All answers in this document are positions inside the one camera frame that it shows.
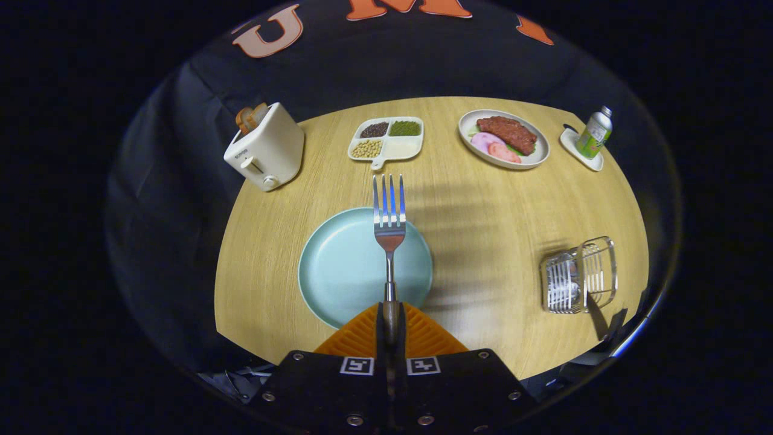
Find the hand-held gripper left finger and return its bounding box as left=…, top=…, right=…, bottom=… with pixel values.
left=248, top=302, right=388, bottom=435

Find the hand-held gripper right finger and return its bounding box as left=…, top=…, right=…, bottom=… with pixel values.
left=398, top=302, right=538, bottom=435

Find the fork with wooden handle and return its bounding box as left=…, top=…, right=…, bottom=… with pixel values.
left=371, top=174, right=407, bottom=363

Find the light blue plate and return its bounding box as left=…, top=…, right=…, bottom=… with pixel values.
left=298, top=207, right=434, bottom=330

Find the white divided tray with beans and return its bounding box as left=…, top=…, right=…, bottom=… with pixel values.
left=347, top=116, right=425, bottom=170

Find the white toaster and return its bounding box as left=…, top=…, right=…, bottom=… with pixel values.
left=223, top=102, right=306, bottom=193

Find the plate with meat and ham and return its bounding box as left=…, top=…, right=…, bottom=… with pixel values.
left=458, top=109, right=551, bottom=170

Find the toast slice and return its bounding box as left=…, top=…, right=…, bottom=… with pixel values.
left=235, top=103, right=269, bottom=135

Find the white square coaster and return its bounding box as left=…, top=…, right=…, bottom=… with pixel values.
left=559, top=124, right=605, bottom=172

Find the green label metal bottle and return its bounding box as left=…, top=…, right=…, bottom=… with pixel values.
left=575, top=106, right=614, bottom=160

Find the metal wire cutlery rack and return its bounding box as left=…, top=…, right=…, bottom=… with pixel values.
left=539, top=236, right=618, bottom=315

